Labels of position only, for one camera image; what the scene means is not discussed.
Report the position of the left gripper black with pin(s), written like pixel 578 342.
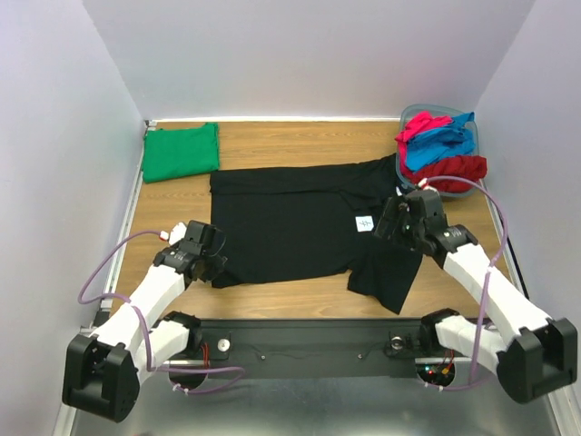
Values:
pixel 209 262

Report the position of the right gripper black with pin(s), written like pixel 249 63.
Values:
pixel 390 222

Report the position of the black t shirt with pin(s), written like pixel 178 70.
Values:
pixel 294 223

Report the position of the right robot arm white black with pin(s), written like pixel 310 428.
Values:
pixel 531 353

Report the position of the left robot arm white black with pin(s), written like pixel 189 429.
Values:
pixel 104 370

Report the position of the red t shirt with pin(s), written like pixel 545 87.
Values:
pixel 469 167

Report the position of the blue t shirt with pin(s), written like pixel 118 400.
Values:
pixel 434 145

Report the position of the pink t shirt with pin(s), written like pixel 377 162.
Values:
pixel 420 123

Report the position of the folded green t shirt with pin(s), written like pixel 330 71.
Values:
pixel 172 154

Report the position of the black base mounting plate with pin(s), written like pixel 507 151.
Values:
pixel 324 348

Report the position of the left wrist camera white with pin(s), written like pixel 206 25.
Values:
pixel 174 235

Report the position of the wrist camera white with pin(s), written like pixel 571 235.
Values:
pixel 174 235
pixel 423 185

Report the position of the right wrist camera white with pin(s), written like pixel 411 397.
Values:
pixel 423 185

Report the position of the aluminium frame rail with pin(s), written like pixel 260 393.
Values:
pixel 117 258

